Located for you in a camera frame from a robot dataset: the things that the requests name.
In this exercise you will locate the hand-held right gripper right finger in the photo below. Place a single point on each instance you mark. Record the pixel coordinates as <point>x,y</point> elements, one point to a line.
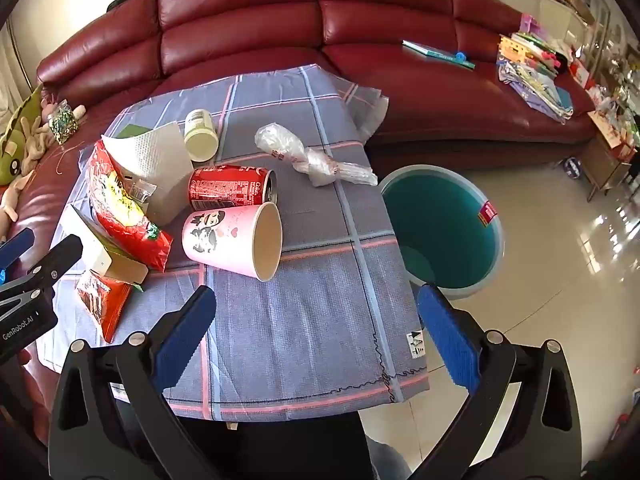
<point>447,340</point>

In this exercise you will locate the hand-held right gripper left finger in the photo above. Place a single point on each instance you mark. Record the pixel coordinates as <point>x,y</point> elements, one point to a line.
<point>185,330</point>

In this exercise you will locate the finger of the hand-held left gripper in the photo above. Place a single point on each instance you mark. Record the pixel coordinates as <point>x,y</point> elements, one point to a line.
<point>60,256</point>
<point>15,249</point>

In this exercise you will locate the green cardboard box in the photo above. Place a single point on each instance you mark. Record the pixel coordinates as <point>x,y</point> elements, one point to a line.
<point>95,255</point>

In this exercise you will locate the small red snack packet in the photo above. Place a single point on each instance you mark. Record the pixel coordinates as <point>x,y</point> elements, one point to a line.
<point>107,305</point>

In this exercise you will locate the large red snack packet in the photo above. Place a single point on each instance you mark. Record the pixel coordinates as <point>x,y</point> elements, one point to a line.
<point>125,220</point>

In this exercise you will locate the pink paper cup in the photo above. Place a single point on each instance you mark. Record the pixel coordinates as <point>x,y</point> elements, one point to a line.
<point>220,240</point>

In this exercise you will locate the teal plastic bin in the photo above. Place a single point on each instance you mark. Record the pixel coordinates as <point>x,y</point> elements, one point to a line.
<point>440,210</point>

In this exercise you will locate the white paper towel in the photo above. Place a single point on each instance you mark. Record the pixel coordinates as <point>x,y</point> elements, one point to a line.
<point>150,160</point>

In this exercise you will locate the green paper wrapper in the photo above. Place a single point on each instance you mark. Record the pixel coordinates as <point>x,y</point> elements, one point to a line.
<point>131,131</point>

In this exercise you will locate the red soda can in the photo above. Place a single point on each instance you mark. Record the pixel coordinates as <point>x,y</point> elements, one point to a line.
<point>225,187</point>

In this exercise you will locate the white pill bottle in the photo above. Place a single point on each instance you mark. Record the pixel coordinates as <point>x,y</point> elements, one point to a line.
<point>200,135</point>

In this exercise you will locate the clear plastic bag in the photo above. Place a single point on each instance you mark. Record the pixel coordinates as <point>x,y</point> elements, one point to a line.
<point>280,145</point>

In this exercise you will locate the beige plush toy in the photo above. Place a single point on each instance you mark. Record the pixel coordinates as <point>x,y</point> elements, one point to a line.
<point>12,202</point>

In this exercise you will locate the green plush toy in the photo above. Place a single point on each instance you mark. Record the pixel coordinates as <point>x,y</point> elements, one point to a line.
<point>15,145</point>

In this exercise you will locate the grey plaid cloth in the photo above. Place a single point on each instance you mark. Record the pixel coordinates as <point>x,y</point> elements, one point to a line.
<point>310,310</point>

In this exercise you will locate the bag of glitter beads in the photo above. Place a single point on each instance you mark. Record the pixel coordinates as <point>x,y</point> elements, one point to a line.
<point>62,122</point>

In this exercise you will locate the person's leg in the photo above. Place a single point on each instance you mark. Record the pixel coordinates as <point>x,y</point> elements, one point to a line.
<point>387,462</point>

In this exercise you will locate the blue and white ball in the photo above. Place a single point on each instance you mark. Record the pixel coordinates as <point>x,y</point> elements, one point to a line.
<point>571,167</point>

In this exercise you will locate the wooden cabinet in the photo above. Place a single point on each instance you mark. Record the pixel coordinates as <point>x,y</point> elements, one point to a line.
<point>605,170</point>

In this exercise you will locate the pile of folded clothes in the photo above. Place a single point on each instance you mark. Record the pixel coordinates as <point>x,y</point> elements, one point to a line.
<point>530,85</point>

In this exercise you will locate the blue clip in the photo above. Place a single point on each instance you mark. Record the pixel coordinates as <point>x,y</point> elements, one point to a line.
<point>459,55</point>

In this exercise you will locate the pile of colourful packages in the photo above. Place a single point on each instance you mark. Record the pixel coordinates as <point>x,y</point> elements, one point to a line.
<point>617,110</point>

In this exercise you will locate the teal book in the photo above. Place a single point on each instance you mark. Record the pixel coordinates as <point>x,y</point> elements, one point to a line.
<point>430,50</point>

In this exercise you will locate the red leather sofa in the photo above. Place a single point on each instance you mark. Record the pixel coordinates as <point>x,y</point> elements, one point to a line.
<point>240,15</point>

